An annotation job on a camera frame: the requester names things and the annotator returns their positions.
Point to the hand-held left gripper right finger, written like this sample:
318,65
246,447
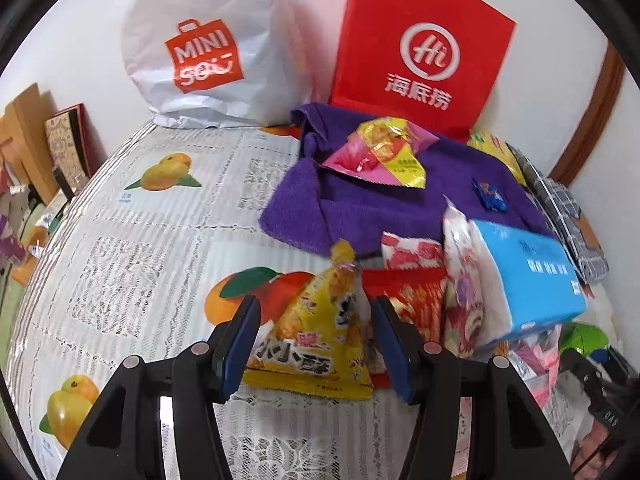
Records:
392,355

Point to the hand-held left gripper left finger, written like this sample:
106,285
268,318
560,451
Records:
242,342

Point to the yellow triangular snack packet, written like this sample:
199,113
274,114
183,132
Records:
310,340

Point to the red white snack packet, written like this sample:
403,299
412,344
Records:
410,252

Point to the purple cloth basket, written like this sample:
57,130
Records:
360,210

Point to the red gold snack packet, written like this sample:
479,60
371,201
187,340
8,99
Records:
415,300

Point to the pink purple snack packet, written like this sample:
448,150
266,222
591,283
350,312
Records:
465,280

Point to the pile of pink packets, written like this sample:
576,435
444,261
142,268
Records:
535,365

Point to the blue tissue box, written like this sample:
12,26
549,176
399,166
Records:
530,280

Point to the small blue candy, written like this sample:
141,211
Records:
490,195

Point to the green object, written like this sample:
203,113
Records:
582,335

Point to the yellow pink foil snack packet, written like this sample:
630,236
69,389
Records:
390,155

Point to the grey checked cloth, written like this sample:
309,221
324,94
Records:
565,210

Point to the yellow chips bag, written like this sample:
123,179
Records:
495,147

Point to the patterned book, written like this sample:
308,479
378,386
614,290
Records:
67,145

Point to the wooden board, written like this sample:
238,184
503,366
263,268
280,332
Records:
30,130

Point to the white plastic shopping bag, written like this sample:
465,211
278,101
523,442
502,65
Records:
220,10

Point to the red paper bag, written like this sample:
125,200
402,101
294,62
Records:
380,20

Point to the brown wooden door frame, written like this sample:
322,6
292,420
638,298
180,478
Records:
595,110

